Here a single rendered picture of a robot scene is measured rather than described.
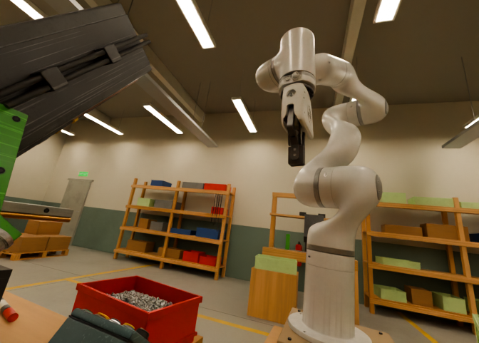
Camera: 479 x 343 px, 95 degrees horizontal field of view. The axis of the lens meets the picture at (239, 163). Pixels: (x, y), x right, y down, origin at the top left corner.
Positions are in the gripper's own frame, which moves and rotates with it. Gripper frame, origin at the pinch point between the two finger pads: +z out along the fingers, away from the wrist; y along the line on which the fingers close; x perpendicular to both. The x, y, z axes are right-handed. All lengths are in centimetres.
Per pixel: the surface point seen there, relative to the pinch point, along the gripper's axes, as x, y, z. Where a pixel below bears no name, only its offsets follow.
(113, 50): 34.8, -24.3, -20.2
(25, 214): 47, -25, 16
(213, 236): 307, 410, 28
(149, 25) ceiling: 317, 136, -343
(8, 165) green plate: 34.6, -32.9, 9.7
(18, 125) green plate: 36.0, -33.3, 3.0
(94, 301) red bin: 56, -1, 38
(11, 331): 48, -21, 37
